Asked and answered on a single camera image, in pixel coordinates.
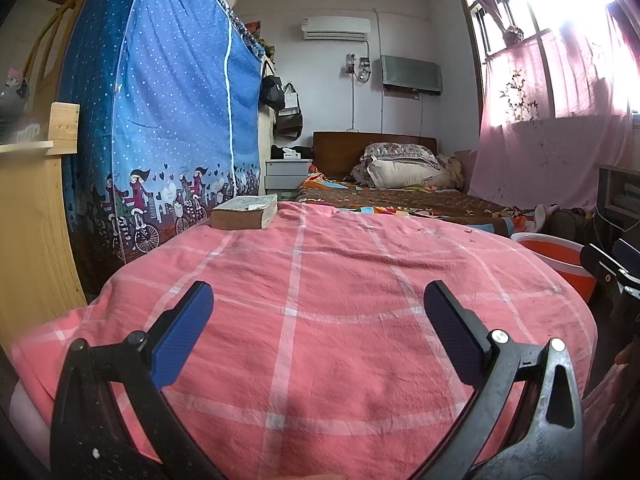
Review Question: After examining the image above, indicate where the red plastic basket white rim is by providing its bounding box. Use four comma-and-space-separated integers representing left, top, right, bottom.
510, 232, 598, 304

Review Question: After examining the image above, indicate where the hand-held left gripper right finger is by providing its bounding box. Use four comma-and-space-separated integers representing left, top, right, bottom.
417, 281, 585, 480

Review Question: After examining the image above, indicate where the white nightstand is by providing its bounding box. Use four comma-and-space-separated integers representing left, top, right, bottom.
265, 158, 313, 201

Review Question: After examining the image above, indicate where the wall socket with chargers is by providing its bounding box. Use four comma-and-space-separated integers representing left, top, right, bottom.
345, 52, 373, 84

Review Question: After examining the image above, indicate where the beige crumpled blanket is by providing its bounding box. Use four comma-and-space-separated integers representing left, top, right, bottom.
437, 152, 469, 194

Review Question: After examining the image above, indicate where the black cloth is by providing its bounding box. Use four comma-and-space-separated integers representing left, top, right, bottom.
270, 145, 314, 160

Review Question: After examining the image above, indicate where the blue fabric wardrobe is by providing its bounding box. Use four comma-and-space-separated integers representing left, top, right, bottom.
60, 0, 263, 266

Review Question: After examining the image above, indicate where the brown hanging bag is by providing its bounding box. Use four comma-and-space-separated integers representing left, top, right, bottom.
275, 82, 304, 139

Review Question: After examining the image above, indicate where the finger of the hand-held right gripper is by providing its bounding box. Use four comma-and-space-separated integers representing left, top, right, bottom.
580, 243, 627, 287
614, 238, 640, 273

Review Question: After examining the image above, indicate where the thick brown book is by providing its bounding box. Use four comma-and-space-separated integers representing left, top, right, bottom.
210, 193, 278, 231

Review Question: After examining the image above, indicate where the white air conditioner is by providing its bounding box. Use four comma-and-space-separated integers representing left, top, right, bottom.
301, 16, 372, 41

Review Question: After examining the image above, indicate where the pink grey plush toy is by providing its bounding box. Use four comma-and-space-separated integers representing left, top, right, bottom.
0, 67, 29, 117

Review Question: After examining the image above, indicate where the brown floral bedspread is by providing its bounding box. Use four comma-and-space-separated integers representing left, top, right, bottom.
297, 180, 516, 222

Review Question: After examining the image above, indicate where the black hanging bag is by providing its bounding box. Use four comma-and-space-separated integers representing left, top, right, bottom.
261, 75, 286, 109

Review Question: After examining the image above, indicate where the curved wooden frame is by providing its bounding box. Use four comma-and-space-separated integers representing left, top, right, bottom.
25, 0, 96, 106

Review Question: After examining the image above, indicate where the dark cloth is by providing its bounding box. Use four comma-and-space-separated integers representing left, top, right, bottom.
547, 208, 598, 241

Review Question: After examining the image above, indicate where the pile of colourful toys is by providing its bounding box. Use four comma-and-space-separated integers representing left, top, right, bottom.
242, 20, 276, 59

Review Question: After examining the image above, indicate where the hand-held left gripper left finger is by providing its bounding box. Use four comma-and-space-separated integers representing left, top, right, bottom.
50, 281, 226, 480

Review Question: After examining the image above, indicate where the colourful striped quilt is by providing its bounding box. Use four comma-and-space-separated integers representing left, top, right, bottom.
295, 165, 541, 238

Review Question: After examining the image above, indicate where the white cable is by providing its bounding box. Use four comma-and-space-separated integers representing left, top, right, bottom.
595, 205, 632, 237

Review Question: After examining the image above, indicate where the light wooden shelf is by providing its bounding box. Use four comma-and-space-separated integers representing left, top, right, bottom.
0, 102, 88, 342

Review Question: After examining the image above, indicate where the wooden bed headboard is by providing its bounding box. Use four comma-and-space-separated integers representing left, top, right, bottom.
312, 131, 438, 182

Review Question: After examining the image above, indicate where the window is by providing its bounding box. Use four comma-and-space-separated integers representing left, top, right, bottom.
467, 0, 640, 63

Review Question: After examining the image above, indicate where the floral pillow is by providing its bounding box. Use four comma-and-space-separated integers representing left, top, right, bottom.
362, 142, 438, 169

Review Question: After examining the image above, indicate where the dark desk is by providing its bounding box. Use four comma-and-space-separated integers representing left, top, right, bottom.
597, 164, 640, 241

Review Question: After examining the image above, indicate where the pink checked blanket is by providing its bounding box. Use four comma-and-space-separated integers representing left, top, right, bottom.
10, 200, 601, 480

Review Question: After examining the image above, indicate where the white pink clothing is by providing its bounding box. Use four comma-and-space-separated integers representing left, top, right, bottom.
531, 204, 559, 234

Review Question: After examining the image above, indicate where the pink curtain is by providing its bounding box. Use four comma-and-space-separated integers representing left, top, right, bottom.
470, 10, 640, 211

